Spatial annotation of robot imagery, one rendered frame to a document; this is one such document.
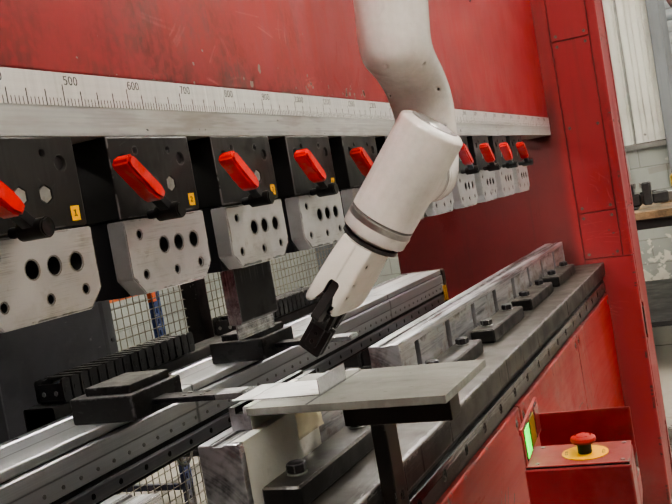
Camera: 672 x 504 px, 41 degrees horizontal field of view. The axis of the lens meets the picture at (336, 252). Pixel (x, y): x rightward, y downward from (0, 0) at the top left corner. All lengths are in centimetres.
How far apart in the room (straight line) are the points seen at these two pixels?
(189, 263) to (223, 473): 27
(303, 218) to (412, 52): 33
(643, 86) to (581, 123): 526
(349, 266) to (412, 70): 25
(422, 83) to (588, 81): 213
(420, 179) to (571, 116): 220
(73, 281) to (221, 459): 36
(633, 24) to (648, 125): 89
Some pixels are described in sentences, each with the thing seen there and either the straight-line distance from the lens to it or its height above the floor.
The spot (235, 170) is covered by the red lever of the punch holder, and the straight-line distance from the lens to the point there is 108.
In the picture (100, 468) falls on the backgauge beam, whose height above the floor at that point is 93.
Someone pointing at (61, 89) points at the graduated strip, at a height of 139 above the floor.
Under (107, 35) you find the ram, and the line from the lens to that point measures 99.
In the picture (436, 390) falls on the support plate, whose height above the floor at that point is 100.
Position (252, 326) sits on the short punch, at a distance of 120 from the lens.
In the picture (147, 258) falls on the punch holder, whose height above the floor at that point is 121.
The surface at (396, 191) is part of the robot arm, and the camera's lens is 106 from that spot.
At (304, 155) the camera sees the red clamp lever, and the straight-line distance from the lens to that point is 124.
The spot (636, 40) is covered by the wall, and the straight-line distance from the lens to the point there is 851.
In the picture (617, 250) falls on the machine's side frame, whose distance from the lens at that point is 323.
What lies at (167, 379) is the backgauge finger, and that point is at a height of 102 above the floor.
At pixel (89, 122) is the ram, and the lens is 93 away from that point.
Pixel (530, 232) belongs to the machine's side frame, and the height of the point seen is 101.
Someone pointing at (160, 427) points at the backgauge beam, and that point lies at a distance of 141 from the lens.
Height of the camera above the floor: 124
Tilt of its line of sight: 3 degrees down
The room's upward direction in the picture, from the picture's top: 10 degrees counter-clockwise
